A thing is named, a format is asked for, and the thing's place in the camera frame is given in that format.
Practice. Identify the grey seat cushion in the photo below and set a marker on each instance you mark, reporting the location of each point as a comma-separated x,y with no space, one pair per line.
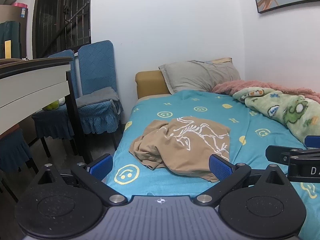
97,97

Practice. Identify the white table with dark legs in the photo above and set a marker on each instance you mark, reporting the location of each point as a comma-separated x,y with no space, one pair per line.
30,85

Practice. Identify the green ball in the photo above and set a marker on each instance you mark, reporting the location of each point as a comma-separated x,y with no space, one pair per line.
50,105

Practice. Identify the yellow pillow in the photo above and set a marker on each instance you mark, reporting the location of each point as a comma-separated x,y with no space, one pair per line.
222,60

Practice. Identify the pink container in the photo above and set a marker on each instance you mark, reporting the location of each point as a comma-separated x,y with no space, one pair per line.
20,5

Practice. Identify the brown cabinet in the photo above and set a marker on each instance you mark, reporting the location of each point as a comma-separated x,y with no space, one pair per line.
12,13

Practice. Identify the blue covered chair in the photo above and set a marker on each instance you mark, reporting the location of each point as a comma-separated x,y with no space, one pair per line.
12,150
96,65
53,125

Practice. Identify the white plush toy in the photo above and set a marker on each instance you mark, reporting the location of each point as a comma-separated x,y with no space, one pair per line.
61,101

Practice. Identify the grey pillow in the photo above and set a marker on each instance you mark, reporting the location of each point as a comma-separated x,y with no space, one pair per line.
200,76

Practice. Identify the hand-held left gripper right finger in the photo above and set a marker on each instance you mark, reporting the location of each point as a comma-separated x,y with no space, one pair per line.
221,168

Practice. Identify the tan printed t-shirt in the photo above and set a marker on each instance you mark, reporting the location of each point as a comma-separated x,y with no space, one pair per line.
180,142

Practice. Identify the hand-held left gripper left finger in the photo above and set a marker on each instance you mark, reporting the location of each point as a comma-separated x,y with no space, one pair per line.
101,167

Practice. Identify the teal printed bed sheet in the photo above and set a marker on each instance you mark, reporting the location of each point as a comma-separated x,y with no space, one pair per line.
240,132

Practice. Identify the dark window grille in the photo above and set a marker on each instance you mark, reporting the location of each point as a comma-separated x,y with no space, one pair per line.
50,17

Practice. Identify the green cartoon fleece blanket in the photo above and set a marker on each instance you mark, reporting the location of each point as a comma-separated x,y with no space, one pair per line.
287,107

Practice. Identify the pink fluffy blanket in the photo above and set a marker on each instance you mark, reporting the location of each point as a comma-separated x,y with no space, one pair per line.
230,86

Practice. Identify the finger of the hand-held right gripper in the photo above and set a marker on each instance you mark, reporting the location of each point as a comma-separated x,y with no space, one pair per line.
276,153
313,141

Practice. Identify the mustard bed headboard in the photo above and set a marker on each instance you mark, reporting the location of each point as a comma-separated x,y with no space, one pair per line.
150,82

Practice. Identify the yellow card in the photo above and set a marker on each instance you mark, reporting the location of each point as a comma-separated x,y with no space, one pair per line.
7,48

